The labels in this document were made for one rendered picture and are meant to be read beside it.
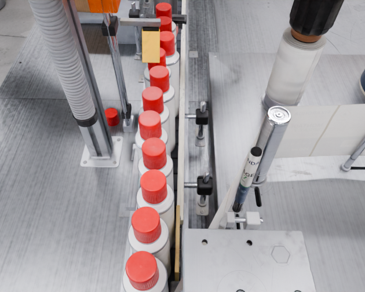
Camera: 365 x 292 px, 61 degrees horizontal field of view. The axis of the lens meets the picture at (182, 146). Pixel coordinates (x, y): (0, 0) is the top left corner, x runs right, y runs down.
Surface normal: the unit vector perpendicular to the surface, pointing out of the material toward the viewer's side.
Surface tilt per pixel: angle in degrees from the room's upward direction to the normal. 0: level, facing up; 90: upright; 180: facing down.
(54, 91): 0
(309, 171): 0
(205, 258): 0
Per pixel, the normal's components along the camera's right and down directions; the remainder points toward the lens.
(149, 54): 0.00, 0.16
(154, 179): -0.04, -0.60
